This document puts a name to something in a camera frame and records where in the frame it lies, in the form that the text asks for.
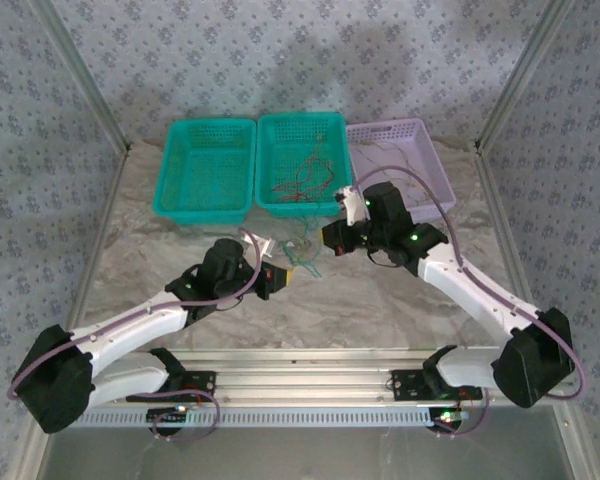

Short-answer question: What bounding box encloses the teal plastic basket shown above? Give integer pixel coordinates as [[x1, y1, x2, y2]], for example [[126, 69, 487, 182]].
[[152, 118, 259, 226], [254, 112, 355, 219]]

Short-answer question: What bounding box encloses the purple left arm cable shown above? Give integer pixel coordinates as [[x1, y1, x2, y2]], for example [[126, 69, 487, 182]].
[[9, 227, 262, 444]]

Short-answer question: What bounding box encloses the aluminium mounting rail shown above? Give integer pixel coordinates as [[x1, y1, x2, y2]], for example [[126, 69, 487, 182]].
[[32, 347, 579, 407]]

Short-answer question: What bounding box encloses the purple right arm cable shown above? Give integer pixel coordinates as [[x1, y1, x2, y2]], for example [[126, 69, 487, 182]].
[[349, 166, 590, 441]]

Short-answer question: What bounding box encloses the aluminium frame post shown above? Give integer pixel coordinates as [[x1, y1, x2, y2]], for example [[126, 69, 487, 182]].
[[474, 0, 576, 154], [29, 0, 133, 154]]

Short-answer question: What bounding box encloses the aluminium side rail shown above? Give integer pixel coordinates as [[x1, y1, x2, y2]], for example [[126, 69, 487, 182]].
[[474, 144, 551, 365]]

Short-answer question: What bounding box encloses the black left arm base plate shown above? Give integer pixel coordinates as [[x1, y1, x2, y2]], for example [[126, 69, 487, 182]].
[[125, 369, 217, 404]]

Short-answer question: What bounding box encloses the black controller board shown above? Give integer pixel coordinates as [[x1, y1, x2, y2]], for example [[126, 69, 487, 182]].
[[426, 406, 471, 436], [146, 406, 191, 437]]

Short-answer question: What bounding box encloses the marble pattern table cover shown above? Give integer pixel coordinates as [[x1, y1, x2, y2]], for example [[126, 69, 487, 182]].
[[74, 124, 526, 351]]

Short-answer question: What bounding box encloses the green wire bundle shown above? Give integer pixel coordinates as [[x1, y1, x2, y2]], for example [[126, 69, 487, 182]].
[[278, 214, 327, 280]]

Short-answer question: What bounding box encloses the lilac plastic basket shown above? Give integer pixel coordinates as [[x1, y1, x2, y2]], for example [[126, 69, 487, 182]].
[[344, 118, 457, 224]]

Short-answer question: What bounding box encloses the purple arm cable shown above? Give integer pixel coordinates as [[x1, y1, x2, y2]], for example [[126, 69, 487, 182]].
[[349, 166, 590, 441], [9, 227, 262, 444]]

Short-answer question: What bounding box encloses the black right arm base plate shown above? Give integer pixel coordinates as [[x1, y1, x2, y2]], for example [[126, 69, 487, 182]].
[[390, 368, 484, 403]]

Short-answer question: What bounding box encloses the grey metal panel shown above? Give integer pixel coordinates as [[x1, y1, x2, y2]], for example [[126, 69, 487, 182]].
[[42, 404, 579, 480]]

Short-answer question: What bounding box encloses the grey slotted cable duct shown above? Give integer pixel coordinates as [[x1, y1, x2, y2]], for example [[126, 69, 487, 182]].
[[72, 407, 464, 429]]

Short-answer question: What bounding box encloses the red wire bundle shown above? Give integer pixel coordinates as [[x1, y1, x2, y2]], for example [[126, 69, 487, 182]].
[[269, 132, 339, 205]]

